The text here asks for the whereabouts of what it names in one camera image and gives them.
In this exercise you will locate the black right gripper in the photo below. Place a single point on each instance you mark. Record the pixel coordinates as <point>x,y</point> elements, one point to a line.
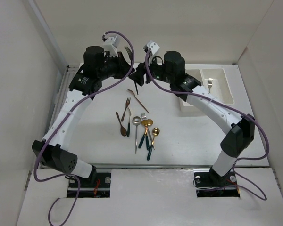
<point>138,76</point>

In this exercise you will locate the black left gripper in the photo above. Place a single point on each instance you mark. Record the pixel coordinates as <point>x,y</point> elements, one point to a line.
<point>122,65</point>

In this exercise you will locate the black fork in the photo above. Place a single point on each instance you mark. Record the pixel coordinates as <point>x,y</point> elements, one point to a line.
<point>130,54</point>

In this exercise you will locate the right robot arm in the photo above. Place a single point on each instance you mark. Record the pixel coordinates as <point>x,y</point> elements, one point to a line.
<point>239,128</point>

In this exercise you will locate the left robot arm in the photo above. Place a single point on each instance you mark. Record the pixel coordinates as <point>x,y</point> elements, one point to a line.
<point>52,150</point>

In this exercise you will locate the white right container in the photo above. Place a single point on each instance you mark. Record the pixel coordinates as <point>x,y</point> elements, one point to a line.
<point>220,87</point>

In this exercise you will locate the thin copper bent fork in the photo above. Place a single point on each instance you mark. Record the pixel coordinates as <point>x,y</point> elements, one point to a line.
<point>132,92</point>

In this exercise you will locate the brown wooden fork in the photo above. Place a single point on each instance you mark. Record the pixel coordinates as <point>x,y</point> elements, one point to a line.
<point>128,100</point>

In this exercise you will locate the silver ridged spoon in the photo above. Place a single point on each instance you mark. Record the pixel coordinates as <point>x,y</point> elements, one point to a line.
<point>136,122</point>

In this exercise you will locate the brown wooden spoon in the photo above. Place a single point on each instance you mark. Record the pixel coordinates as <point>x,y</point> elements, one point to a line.
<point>123,131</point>

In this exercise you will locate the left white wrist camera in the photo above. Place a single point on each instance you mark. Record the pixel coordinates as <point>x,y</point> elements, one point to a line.
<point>110,45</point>

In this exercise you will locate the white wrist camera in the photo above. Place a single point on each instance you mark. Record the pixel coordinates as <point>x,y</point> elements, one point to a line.
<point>110,45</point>
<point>153,47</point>

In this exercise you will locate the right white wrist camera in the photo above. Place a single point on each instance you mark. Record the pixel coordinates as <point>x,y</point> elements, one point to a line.
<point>153,47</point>

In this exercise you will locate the aluminium frame rail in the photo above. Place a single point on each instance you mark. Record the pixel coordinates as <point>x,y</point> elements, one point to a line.
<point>62,82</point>

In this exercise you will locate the silver fork green handle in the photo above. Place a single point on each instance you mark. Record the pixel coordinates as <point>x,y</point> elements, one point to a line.
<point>143,117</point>

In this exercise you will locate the gold spoon green handle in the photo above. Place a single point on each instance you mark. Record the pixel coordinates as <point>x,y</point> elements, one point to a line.
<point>155,132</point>
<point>146,123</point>

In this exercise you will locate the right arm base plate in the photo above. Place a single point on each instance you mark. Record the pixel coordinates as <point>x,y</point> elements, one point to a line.
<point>209,185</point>

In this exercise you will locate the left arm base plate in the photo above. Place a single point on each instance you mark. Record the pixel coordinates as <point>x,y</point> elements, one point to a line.
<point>99,187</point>

